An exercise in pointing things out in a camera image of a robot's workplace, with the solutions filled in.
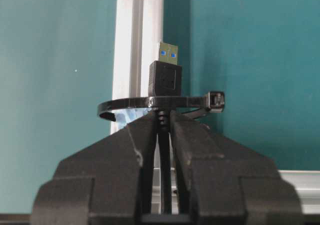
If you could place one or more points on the aluminium extrusion frame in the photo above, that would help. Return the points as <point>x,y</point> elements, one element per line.
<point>138,29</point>

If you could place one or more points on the black zip tie loop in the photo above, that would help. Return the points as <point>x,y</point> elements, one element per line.
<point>211,102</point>

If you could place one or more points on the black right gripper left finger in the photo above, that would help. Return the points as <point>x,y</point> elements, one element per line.
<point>112,177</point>

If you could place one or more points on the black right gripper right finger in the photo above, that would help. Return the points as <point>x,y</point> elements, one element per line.
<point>221,182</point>

